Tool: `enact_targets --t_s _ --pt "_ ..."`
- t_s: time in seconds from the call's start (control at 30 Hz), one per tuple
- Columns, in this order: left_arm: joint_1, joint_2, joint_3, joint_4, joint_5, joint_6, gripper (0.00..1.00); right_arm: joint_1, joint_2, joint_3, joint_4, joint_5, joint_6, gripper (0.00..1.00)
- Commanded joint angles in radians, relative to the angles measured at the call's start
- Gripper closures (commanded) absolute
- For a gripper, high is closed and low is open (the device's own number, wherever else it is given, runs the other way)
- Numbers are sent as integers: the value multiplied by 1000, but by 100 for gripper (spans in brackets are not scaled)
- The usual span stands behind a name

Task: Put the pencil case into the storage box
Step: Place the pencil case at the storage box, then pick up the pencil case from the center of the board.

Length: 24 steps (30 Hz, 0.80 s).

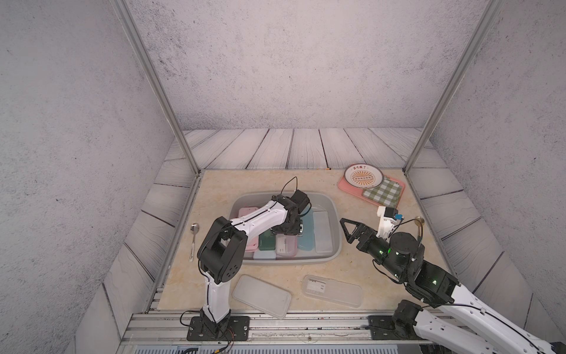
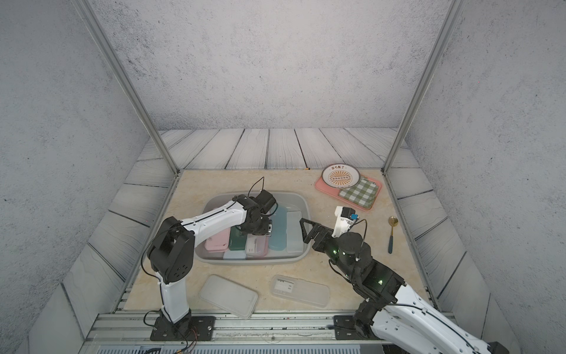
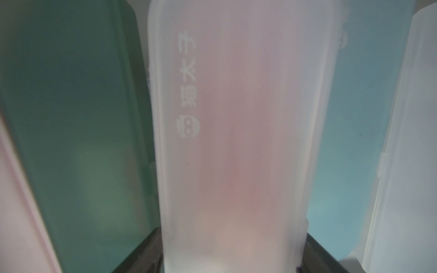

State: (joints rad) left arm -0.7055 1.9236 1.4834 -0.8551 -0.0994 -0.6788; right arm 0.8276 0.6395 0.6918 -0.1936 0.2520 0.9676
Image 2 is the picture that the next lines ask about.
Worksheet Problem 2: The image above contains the grey plastic storage box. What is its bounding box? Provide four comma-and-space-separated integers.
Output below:
195, 192, 310, 266

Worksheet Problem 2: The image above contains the dark green pencil case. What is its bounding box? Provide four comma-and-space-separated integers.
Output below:
228, 227, 248, 251

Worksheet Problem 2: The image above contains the green checkered cloth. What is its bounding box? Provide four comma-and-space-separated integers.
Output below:
338, 177, 381, 209

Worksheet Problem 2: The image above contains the aluminium front rail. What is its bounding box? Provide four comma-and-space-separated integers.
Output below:
80, 311, 403, 353

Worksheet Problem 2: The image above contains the grey pencil case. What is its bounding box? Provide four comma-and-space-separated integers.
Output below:
199, 274, 259, 319

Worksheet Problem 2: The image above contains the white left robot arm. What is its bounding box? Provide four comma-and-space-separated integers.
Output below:
147, 190, 277, 325

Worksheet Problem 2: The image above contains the gold spoon dark handle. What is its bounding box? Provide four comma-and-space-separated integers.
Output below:
388, 216, 399, 255

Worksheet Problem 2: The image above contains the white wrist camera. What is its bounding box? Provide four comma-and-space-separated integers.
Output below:
253, 190, 277, 216
332, 206, 358, 238

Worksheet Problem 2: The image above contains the aluminium frame post left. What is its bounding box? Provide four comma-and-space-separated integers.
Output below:
72, 0, 180, 177

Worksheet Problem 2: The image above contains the aluminium frame post right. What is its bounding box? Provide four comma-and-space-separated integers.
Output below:
382, 0, 466, 176

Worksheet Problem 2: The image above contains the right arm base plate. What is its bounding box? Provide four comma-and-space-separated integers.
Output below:
331, 315, 386, 341

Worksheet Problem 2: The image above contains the pink serving tray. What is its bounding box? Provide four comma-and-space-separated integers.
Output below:
315, 175, 383, 211

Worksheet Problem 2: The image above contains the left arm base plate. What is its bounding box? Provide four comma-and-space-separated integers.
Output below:
150, 314, 216, 343

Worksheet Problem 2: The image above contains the teal pencil case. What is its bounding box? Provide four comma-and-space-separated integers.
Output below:
268, 206, 287, 251

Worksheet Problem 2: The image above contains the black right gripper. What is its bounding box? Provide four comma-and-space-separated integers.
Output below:
303, 217, 361, 283

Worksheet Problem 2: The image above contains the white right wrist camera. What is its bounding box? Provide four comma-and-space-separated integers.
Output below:
332, 206, 358, 238

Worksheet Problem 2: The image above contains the light blue pencil case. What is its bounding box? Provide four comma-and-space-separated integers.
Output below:
223, 250, 246, 260

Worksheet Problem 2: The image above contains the clear case with label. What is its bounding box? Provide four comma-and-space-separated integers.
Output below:
271, 274, 330, 308

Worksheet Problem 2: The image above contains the aluminium frame post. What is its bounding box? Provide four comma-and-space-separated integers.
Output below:
382, 0, 466, 176
72, 0, 180, 177

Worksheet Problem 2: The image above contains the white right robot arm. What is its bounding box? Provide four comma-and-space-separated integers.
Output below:
299, 218, 508, 353

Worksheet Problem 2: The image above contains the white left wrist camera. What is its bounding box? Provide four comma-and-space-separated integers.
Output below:
253, 190, 277, 216

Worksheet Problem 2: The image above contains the orange patterned plate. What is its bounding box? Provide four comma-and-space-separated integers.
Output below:
321, 163, 361, 190

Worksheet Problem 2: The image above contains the pale pink pencil case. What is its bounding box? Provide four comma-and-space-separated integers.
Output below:
204, 229, 231, 253

